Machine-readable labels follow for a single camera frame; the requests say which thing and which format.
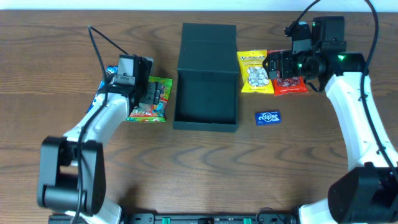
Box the green Haribo gummy bag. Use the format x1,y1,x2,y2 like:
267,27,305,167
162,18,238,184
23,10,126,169
126,76,173,123

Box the yellow Hacks candy bag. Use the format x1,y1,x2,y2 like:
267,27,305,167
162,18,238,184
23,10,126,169
237,50,274,94

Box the blue Oreo cookie pack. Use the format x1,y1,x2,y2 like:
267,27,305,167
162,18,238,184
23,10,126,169
86,65,118,113

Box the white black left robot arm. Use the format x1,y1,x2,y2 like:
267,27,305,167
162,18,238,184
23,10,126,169
37,55,154,223

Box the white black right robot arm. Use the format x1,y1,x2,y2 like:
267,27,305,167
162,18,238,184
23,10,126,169
263,16,397,223

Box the red Hacks candy bag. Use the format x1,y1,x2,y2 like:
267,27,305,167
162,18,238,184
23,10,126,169
268,50,308,96

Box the blue Eclipse mint box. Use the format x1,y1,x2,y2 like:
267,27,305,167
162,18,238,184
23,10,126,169
254,111,282,126

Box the dark green open box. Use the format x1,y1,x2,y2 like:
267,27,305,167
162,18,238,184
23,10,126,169
173,23,239,133

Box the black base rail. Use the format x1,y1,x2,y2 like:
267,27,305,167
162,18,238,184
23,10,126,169
48,207,301,224

